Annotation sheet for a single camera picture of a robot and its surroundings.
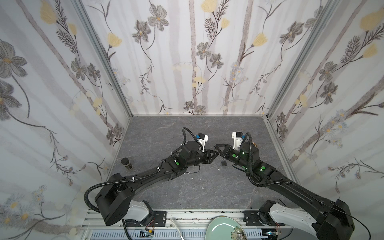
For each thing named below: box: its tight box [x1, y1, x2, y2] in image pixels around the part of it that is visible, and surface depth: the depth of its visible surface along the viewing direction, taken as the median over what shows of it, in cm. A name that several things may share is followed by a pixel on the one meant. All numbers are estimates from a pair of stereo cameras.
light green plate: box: [205, 215, 241, 240], surface depth 72 cm
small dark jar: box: [121, 157, 133, 170], surface depth 87 cm
